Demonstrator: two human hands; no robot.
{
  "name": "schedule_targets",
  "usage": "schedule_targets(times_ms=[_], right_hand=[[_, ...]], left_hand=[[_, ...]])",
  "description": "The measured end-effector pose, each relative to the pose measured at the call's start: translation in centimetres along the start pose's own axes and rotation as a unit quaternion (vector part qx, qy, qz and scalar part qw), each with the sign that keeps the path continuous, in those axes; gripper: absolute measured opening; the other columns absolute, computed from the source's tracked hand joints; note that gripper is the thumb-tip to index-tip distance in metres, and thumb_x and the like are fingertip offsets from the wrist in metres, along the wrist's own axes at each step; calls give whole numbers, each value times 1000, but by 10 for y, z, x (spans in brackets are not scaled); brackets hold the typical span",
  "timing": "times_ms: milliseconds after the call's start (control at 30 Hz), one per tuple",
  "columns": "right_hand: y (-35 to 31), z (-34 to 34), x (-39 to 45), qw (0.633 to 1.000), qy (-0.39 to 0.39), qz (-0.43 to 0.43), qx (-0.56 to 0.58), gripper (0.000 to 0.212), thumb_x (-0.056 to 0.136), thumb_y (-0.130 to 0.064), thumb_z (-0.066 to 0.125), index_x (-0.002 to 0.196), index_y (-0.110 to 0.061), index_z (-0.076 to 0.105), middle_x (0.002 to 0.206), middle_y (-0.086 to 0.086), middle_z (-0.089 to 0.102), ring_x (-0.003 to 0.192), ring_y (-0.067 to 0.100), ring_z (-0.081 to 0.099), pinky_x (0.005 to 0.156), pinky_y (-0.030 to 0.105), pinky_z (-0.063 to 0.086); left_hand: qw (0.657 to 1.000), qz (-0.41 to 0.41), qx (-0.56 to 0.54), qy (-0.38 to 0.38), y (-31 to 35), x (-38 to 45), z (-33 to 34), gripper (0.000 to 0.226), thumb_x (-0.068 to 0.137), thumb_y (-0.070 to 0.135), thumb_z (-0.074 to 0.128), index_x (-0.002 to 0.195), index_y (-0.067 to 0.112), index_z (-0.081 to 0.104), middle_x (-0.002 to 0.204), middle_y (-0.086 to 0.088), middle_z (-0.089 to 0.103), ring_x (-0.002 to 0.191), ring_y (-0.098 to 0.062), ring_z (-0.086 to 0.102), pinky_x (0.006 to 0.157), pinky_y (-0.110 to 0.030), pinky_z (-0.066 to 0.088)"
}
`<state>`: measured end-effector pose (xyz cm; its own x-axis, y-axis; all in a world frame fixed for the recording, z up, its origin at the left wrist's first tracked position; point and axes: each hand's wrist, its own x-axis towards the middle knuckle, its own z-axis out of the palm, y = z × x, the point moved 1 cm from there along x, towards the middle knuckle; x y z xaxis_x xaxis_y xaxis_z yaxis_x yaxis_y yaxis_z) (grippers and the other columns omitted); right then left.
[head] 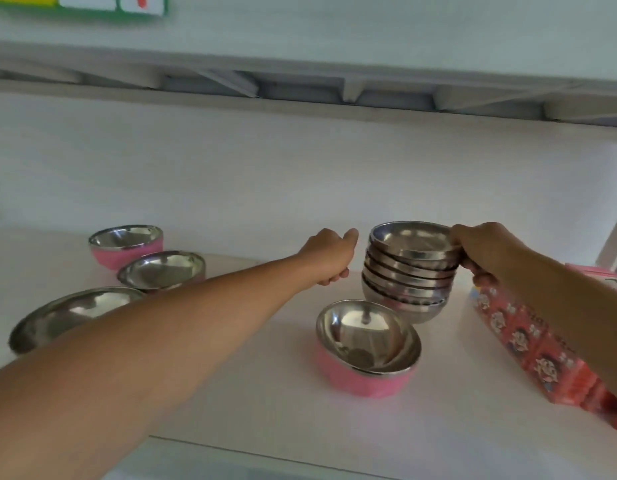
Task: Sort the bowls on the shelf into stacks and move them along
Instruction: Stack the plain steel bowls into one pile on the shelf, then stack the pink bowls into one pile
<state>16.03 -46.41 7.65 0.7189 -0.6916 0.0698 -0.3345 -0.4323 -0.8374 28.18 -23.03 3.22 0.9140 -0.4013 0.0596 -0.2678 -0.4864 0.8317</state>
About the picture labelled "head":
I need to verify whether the person's right hand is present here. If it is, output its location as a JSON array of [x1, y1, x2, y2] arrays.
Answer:
[[448, 222, 527, 289]]

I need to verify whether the person's left hand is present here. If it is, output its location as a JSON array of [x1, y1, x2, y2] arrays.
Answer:
[[296, 227, 361, 288]]

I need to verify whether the silver steel bowl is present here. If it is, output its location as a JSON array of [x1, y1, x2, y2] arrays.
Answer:
[[362, 273, 452, 305], [361, 287, 449, 325], [363, 259, 457, 294], [368, 221, 465, 271], [366, 244, 462, 283]]

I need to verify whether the pink steel bowl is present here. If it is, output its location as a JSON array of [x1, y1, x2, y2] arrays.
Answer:
[[8, 287, 149, 357], [117, 251, 207, 294], [315, 299, 422, 399], [88, 224, 164, 271]]

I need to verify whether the white metal shelf rack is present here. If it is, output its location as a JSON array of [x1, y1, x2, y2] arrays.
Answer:
[[0, 0, 617, 480]]

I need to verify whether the person's right forearm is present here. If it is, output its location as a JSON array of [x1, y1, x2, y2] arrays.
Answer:
[[493, 242, 617, 438]]

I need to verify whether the person's left forearm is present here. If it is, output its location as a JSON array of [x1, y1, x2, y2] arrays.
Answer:
[[0, 254, 319, 480]]

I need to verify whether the row of red milk cartons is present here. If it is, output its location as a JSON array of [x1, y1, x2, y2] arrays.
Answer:
[[471, 284, 617, 438]]

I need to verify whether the green yellow price tag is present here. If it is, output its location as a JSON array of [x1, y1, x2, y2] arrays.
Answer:
[[0, 0, 168, 18]]

